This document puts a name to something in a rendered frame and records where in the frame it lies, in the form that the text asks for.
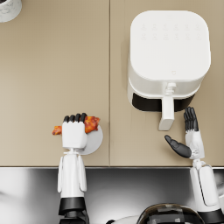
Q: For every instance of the white marbled pot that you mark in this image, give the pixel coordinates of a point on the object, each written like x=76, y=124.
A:
x=8, y=9

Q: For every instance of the roasted orange drumstick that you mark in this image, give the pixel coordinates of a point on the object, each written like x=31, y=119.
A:
x=91, y=123

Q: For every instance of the round grey plate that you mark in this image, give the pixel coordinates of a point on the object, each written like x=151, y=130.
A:
x=94, y=143

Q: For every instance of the dark round robot body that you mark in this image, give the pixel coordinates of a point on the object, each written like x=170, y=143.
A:
x=169, y=215

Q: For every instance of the white air fryer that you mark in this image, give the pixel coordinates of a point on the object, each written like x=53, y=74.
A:
x=169, y=49

